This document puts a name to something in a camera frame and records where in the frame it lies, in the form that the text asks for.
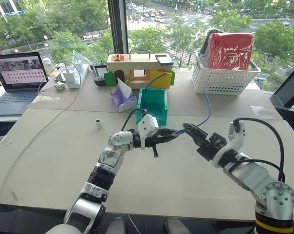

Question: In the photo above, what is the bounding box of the green plastic bin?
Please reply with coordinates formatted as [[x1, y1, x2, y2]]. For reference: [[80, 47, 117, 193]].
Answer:
[[136, 87, 168, 127]]

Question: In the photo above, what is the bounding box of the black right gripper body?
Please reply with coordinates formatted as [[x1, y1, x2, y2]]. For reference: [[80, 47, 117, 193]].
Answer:
[[197, 132, 228, 162]]

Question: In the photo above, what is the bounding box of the red plastic bag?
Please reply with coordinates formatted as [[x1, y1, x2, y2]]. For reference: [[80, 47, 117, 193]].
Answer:
[[208, 33, 255, 71]]

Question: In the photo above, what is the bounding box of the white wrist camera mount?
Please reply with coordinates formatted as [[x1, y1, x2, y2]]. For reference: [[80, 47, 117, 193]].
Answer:
[[211, 121, 247, 169], [137, 114, 160, 150]]

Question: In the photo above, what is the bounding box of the open laptop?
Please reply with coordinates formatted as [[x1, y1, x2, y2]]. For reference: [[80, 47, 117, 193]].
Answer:
[[0, 52, 50, 117]]

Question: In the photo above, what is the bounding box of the wooden toy lock box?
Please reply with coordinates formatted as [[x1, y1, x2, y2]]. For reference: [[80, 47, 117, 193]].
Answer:
[[107, 49, 176, 90]]

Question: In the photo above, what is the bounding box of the black handheld controller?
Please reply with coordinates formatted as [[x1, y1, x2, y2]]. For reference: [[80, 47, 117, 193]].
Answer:
[[92, 62, 108, 87]]

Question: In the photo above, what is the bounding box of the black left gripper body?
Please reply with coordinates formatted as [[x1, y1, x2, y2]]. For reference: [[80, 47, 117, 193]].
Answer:
[[144, 131, 164, 158]]

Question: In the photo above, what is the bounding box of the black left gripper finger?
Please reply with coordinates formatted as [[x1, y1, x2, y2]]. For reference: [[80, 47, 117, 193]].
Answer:
[[161, 134, 180, 145], [158, 128, 181, 137]]

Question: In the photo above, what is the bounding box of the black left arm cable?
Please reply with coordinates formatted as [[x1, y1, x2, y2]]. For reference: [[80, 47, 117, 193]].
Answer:
[[121, 108, 147, 131]]

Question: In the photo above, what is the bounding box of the white perforated plastic basket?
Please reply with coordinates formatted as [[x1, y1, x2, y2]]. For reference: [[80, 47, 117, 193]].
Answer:
[[192, 52, 262, 96]]

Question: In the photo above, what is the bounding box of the dark window frame post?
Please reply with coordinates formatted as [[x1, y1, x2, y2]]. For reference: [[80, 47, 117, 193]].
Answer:
[[107, 0, 129, 56]]

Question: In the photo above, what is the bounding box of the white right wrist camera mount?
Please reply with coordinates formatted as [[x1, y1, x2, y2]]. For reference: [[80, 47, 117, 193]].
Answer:
[[211, 121, 247, 169]]

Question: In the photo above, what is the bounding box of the white charger adapter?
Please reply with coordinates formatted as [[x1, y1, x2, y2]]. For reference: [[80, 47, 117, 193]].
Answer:
[[63, 70, 75, 85]]

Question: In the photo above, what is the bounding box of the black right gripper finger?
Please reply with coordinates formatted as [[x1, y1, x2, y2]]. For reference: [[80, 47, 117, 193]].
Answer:
[[182, 123, 209, 141], [185, 129, 206, 148]]

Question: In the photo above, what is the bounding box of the blue ethernet cable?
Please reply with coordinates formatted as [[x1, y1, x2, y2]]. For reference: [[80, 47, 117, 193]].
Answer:
[[146, 72, 167, 89], [172, 89, 213, 136]]

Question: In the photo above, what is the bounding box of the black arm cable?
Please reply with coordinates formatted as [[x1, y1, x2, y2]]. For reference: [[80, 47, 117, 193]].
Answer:
[[228, 117, 286, 183], [121, 108, 147, 131]]

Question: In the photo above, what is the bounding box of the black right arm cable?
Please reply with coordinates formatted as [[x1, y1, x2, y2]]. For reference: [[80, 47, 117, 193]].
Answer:
[[228, 117, 286, 183]]

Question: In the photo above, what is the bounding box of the black pouch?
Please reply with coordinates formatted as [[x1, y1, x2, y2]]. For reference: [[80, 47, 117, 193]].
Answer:
[[199, 28, 223, 57]]

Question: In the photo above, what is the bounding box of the clear plastic bag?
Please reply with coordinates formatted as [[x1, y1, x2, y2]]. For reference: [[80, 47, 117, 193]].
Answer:
[[31, 95, 61, 103], [250, 105, 276, 117]]

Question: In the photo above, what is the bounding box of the grey rounded shape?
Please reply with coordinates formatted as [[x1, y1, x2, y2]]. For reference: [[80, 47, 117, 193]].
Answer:
[[164, 218, 190, 234]]

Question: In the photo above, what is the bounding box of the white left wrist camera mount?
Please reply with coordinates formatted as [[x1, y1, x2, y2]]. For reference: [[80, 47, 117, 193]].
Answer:
[[137, 114, 160, 150]]

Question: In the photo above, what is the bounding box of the purple tissue pack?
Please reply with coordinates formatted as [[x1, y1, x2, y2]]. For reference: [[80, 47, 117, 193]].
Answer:
[[110, 78, 138, 113]]

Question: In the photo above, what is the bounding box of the clear plastic sheet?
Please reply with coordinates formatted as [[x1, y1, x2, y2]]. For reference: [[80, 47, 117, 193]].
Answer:
[[72, 50, 91, 71]]

